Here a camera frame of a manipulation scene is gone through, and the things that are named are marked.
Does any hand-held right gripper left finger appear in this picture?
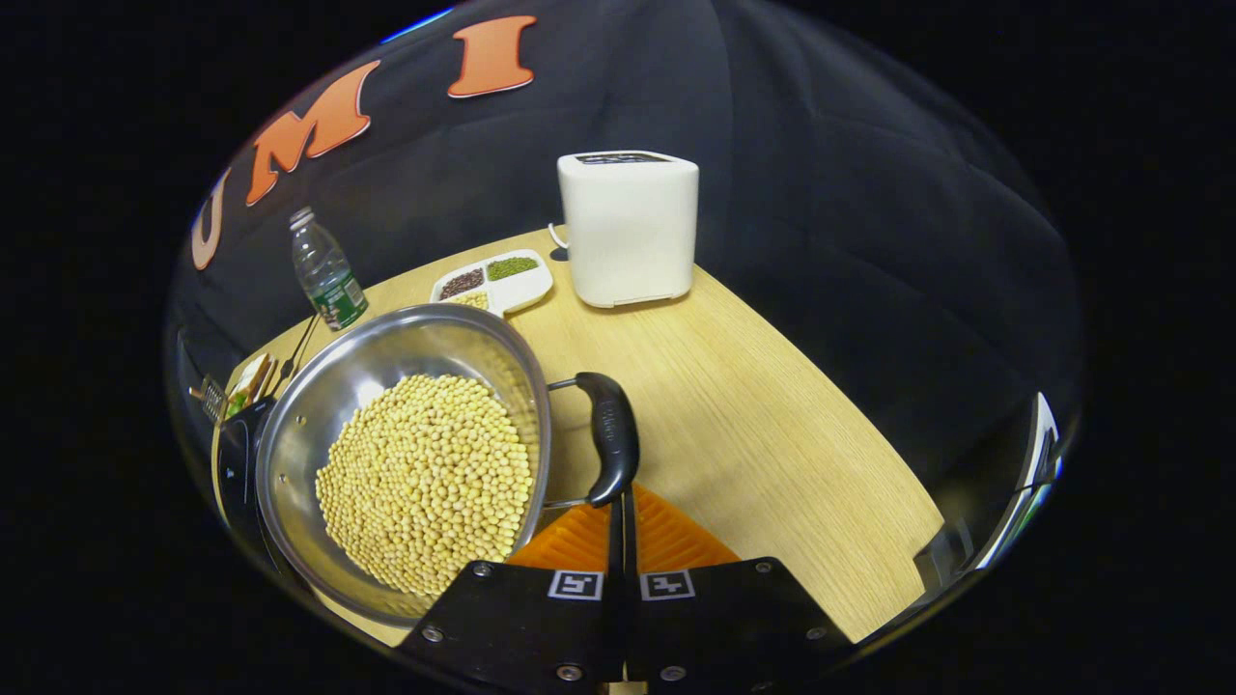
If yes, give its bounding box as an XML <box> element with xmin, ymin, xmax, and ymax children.
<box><xmin>398</xmin><ymin>487</ymin><xmax>628</xmax><ymax>691</ymax></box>

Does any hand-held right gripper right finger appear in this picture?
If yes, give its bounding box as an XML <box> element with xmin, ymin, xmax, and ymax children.
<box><xmin>625</xmin><ymin>482</ymin><xmax>857</xmax><ymax>691</ymax></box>

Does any stainless steel pot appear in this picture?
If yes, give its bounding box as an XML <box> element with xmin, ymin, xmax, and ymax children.
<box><xmin>255</xmin><ymin>303</ymin><xmax>641</xmax><ymax>629</ymax></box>

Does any black induction cooktop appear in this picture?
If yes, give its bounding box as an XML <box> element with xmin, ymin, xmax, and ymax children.
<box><xmin>213</xmin><ymin>395</ymin><xmax>293</xmax><ymax>582</ymax></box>

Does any pile of soybeans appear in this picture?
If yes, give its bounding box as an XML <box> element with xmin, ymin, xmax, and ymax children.
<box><xmin>315</xmin><ymin>374</ymin><xmax>535</xmax><ymax>596</ymax></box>

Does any white divided tray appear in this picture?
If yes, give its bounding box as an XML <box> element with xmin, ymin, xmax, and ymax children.
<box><xmin>429</xmin><ymin>248</ymin><xmax>555</xmax><ymax>319</ymax></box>

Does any sandwich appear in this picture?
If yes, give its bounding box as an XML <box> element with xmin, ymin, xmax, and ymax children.
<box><xmin>224</xmin><ymin>352</ymin><xmax>277</xmax><ymax>417</ymax></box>

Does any clear plastic water bottle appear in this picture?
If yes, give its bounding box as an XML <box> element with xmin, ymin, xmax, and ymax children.
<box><xmin>289</xmin><ymin>206</ymin><xmax>370</xmax><ymax>333</ymax></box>

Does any white toaster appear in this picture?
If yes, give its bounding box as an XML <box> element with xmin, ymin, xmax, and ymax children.
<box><xmin>556</xmin><ymin>149</ymin><xmax>700</xmax><ymax>311</ymax></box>

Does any black power cable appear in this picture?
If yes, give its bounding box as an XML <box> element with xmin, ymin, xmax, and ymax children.
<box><xmin>277</xmin><ymin>313</ymin><xmax>321</xmax><ymax>398</ymax></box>

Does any small wire basket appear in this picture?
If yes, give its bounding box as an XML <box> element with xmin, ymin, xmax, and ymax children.
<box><xmin>189</xmin><ymin>374</ymin><xmax>229</xmax><ymax>427</ymax></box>

